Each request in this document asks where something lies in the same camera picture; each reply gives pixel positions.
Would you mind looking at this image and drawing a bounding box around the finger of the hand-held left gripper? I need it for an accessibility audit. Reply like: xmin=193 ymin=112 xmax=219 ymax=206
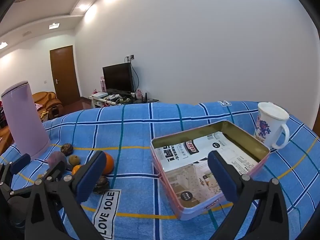
xmin=7 ymin=160 xmax=67 ymax=197
xmin=0 ymin=153 xmax=31 ymax=193

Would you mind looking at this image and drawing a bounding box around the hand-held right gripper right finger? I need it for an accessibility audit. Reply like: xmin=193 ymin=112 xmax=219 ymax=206
xmin=207 ymin=151 xmax=289 ymax=240

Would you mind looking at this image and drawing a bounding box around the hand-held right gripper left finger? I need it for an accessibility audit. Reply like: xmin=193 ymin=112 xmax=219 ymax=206
xmin=24 ymin=151 xmax=107 ymax=240

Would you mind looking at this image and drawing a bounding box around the purple round fruit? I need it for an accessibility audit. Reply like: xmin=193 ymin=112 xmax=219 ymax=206
xmin=47 ymin=151 xmax=67 ymax=170

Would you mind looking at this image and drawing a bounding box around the dark brown mangosteen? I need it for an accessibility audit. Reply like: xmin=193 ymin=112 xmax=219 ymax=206
xmin=94 ymin=176 xmax=110 ymax=194
xmin=60 ymin=143 xmax=74 ymax=156

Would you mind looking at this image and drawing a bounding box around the pink metal tin box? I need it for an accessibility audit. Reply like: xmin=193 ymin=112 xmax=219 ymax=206
xmin=150 ymin=120 xmax=270 ymax=221

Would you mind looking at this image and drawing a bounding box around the brown leather sofa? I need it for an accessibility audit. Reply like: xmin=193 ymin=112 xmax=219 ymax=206
xmin=0 ymin=126 xmax=13 ymax=153
xmin=32 ymin=91 xmax=63 ymax=119

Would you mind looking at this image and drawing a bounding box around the printed paper sheet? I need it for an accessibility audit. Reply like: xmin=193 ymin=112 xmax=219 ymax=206
xmin=154 ymin=131 xmax=259 ymax=208

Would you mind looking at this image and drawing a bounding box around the lilac electric kettle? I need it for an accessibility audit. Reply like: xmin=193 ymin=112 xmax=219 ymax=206
xmin=1 ymin=80 xmax=50 ymax=160

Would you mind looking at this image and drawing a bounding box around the white mug with purple print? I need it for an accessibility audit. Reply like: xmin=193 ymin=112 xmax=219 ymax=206
xmin=254 ymin=102 xmax=290 ymax=150

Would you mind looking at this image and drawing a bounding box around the blue plaid cloth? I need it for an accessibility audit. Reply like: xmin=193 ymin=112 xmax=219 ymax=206
xmin=0 ymin=101 xmax=320 ymax=240

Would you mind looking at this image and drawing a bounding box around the white tv stand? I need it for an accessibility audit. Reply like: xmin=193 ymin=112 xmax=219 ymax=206
xmin=89 ymin=95 xmax=160 ymax=109

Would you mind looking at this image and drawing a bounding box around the black router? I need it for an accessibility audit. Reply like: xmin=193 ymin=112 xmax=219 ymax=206
xmin=132 ymin=92 xmax=148 ymax=103

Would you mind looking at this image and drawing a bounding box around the brown wooden door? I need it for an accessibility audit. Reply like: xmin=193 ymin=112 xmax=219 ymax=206
xmin=49 ymin=45 xmax=81 ymax=107

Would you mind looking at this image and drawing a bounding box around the black television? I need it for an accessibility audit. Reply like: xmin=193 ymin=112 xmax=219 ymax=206
xmin=102 ymin=63 xmax=135 ymax=93

